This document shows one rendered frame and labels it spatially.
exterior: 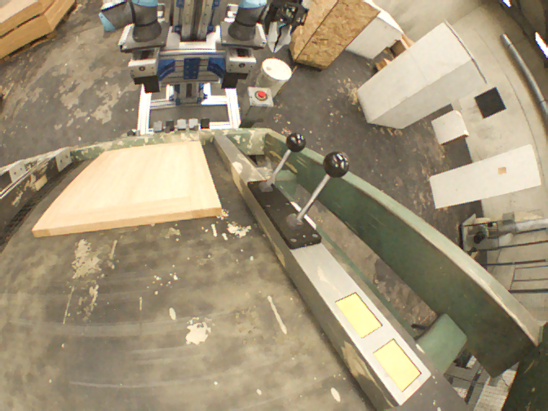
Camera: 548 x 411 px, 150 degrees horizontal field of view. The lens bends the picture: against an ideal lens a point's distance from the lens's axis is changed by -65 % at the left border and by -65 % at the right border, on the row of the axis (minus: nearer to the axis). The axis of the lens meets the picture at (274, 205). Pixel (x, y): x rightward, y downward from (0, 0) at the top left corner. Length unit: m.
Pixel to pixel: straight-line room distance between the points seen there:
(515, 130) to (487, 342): 7.98
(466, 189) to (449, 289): 3.55
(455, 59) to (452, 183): 2.16
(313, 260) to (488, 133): 8.20
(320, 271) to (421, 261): 0.23
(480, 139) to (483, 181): 4.62
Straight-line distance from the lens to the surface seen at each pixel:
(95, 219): 0.45
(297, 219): 0.29
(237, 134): 0.95
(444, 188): 4.06
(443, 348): 0.38
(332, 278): 0.25
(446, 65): 2.63
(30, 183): 0.83
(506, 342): 0.43
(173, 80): 1.37
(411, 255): 0.43
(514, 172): 3.79
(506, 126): 8.30
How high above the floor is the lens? 1.72
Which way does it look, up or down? 67 degrees down
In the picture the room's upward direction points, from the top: 65 degrees clockwise
